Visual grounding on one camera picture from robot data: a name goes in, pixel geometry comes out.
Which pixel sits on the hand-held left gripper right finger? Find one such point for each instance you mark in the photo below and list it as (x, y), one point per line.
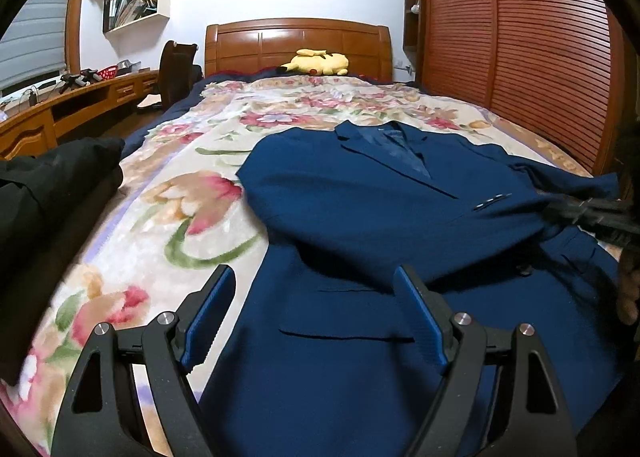
(417, 317)

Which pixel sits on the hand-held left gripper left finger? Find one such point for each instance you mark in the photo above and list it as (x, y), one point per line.
(212, 317)

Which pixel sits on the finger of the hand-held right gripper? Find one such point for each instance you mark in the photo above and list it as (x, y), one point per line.
(612, 228)
(585, 206)

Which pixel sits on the blue suit jacket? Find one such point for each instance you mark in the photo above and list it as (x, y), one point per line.
(350, 217)

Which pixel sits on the person's right hand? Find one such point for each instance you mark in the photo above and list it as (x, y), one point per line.
(631, 287)

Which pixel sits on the wooden louvered wardrobe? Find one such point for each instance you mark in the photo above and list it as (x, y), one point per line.
(525, 47)

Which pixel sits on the floral blanket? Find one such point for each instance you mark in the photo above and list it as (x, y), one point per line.
(200, 137)

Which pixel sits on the navy bed sheet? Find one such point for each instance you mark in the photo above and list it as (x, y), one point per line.
(165, 122)

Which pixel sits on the black clothing pile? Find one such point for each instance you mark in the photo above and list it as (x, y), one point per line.
(50, 187)

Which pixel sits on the wooden desk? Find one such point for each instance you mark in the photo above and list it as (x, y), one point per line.
(85, 104)

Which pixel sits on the dark brown chair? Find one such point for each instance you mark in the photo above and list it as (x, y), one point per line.
(175, 72)

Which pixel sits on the silver pot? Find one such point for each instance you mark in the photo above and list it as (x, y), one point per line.
(125, 66)

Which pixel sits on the red basket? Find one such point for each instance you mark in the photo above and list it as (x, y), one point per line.
(107, 72)

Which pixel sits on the yellow plush toy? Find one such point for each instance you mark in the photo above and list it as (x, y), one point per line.
(320, 63)

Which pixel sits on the wooden bed headboard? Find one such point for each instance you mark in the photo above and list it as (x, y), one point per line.
(260, 42)

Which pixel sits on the grey window blind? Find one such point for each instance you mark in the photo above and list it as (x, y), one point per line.
(35, 37)

